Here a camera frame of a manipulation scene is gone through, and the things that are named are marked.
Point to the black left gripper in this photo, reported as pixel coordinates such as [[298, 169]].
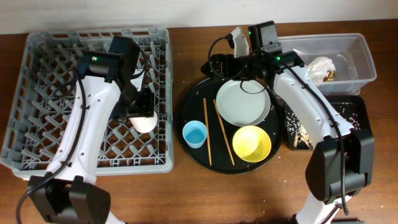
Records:
[[146, 107]]

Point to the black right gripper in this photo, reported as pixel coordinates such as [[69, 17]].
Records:
[[230, 68]]

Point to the pink plastic cup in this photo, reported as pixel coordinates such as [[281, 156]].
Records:
[[144, 124]]

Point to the blue plastic cup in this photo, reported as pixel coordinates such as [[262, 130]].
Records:
[[194, 133]]

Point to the yellow bowl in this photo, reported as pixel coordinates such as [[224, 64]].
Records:
[[251, 144]]

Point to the white paper napkin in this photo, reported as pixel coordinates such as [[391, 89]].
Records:
[[322, 69]]

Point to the food scraps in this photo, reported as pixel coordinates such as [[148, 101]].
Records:
[[298, 137]]

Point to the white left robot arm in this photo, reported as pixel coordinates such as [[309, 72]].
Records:
[[108, 86]]

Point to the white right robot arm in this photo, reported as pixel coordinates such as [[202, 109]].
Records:
[[342, 162]]

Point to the grey dishwasher rack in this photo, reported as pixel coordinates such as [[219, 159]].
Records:
[[37, 120]]

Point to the left wooden chopstick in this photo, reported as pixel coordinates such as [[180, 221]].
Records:
[[208, 131]]

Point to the wooden chopstick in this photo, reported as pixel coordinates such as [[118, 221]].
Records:
[[224, 133], [208, 131]]

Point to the grey round plate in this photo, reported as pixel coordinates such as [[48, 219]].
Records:
[[243, 103]]

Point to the right wooden chopstick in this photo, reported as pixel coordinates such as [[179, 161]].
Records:
[[224, 133]]

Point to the round black tray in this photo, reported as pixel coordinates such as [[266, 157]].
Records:
[[190, 107]]

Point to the clear plastic bin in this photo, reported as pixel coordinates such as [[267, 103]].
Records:
[[350, 54]]

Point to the black rectangular tray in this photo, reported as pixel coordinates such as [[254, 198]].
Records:
[[358, 103]]

